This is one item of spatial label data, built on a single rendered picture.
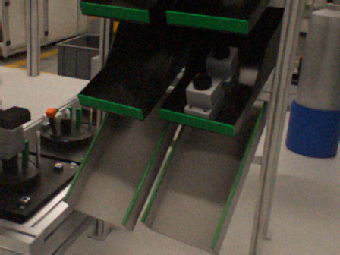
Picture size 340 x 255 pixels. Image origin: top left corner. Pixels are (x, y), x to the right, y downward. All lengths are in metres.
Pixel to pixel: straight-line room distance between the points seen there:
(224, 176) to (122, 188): 0.18
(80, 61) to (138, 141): 2.14
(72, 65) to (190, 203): 2.28
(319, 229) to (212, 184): 0.43
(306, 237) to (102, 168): 0.51
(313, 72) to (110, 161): 0.83
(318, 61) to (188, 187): 0.79
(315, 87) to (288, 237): 0.56
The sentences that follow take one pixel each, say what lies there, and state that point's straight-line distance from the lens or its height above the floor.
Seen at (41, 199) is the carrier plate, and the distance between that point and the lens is 1.02.
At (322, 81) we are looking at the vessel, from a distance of 1.60.
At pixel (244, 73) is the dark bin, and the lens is 0.91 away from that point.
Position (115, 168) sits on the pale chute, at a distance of 0.95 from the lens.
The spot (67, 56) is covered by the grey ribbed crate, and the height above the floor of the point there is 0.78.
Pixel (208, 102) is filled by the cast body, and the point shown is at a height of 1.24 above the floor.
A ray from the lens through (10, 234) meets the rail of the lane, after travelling 0.94.
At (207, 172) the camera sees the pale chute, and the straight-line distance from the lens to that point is 0.91.
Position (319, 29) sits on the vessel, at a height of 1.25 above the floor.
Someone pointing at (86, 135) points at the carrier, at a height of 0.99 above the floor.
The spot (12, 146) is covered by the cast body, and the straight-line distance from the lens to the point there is 1.07.
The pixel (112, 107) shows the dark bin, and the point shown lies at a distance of 0.84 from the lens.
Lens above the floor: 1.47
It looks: 18 degrees down
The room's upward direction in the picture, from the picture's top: 3 degrees clockwise
